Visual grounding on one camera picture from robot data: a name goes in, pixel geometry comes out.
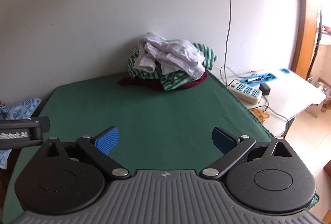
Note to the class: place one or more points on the white desk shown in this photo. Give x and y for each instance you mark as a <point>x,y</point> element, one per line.
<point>289,89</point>

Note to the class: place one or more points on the white power strip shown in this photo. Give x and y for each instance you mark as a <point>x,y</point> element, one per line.
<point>245,89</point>

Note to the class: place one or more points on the orange rubber bands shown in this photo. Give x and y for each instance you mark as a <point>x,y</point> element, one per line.
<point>260,114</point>

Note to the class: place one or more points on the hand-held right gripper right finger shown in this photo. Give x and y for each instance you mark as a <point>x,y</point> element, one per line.
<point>223,140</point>

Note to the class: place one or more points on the white pants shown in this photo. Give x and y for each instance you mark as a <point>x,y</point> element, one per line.
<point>175,53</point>

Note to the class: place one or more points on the blue patterned cloth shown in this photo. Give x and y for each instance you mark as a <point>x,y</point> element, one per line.
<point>20,107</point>

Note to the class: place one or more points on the dark red garment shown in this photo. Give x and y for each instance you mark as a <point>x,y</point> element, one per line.
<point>129,81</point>

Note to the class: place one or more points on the green striped shirt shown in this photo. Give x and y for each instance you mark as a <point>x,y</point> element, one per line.
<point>175,82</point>

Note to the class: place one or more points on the black power adapter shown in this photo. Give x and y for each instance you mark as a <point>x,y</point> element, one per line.
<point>265,88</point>

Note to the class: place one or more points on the blue tray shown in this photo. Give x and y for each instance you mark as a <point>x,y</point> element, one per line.
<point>269,76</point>

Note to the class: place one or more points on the green table cloth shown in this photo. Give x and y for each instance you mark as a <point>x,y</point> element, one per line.
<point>165,110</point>

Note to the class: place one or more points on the blue round disc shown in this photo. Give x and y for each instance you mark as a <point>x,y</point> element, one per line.
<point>285,70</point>

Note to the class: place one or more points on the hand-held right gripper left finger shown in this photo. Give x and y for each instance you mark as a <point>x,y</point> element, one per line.
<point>107,140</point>

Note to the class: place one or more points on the black vertical pipe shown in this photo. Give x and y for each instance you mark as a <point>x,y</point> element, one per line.
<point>317,40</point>

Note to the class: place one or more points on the wooden door frame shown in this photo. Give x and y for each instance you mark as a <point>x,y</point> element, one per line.
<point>307,32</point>

